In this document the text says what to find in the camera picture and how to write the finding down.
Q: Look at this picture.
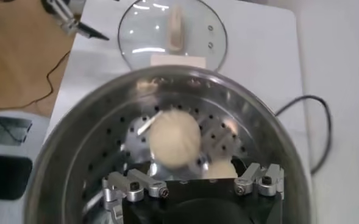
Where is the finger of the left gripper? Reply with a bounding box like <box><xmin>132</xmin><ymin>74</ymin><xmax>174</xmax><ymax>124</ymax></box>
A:
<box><xmin>40</xmin><ymin>0</ymin><xmax>110</xmax><ymax>42</ymax></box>

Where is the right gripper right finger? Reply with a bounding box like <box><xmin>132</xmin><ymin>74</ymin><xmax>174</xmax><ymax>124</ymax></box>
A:
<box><xmin>233</xmin><ymin>163</ymin><xmax>285</xmax><ymax>199</ymax></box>

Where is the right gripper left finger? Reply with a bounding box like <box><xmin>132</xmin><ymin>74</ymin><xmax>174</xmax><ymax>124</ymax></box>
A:
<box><xmin>101</xmin><ymin>168</ymin><xmax>170</xmax><ymax>224</ymax></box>

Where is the perforated steel steamer basket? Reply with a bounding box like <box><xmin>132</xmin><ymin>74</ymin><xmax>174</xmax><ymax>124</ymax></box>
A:
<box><xmin>23</xmin><ymin>54</ymin><xmax>313</xmax><ymax>224</ymax></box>

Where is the thin dark floor wire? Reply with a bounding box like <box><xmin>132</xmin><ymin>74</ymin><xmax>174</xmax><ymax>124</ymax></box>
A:
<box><xmin>0</xmin><ymin>50</ymin><xmax>72</xmax><ymax>144</ymax></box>

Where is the white steamed baozi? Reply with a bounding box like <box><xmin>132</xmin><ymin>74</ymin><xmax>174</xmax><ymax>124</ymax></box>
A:
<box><xmin>208</xmin><ymin>158</ymin><xmax>238</xmax><ymax>180</ymax></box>
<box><xmin>148</xmin><ymin>109</ymin><xmax>202</xmax><ymax>170</ymax></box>

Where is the black cooker power cord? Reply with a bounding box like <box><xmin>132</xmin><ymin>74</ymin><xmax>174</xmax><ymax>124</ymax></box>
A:
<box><xmin>275</xmin><ymin>94</ymin><xmax>332</xmax><ymax>176</ymax></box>

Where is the round glass pot lid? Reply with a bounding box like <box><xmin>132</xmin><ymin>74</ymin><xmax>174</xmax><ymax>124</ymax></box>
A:
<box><xmin>117</xmin><ymin>0</ymin><xmax>229</xmax><ymax>72</ymax></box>

